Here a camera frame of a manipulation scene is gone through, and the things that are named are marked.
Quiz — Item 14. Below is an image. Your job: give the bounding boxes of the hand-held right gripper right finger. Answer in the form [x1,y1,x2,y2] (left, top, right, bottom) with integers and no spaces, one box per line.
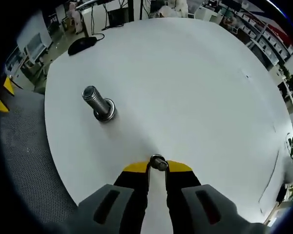
[165,159,271,234]

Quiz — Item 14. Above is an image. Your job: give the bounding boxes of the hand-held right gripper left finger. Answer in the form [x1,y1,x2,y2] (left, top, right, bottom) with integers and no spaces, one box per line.
[47,160,152,234]

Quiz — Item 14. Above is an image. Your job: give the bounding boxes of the black washer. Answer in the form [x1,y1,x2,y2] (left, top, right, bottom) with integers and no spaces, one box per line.
[149,153,167,170]

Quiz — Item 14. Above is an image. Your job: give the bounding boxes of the large steel washer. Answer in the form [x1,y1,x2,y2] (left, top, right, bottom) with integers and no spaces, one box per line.
[94,98,117,122]

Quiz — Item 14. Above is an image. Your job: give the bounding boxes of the large threaded stud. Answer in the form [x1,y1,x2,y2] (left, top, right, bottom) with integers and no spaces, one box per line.
[82,85,117,122]

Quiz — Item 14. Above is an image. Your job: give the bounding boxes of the white cabinet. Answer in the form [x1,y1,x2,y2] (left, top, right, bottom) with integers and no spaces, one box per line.
[17,33,52,65]

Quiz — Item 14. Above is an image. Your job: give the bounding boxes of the white mesh chair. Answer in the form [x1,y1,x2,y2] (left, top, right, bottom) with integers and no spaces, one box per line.
[0,91,79,225]

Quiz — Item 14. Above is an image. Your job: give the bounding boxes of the black computer mouse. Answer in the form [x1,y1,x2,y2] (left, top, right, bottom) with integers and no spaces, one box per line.
[67,37,98,56]

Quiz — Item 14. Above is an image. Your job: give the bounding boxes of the small black box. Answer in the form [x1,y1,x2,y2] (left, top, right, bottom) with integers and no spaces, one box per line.
[276,184,287,203]

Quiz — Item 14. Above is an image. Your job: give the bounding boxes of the black computer tower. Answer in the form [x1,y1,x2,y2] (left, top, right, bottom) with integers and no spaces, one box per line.
[107,8,125,27]

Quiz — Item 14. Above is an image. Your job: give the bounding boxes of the black pole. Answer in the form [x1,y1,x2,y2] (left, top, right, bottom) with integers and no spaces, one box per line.
[128,0,144,21]

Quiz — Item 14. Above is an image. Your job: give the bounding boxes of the storage shelf with white bins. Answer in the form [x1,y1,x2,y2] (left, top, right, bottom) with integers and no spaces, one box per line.
[234,7,293,64]

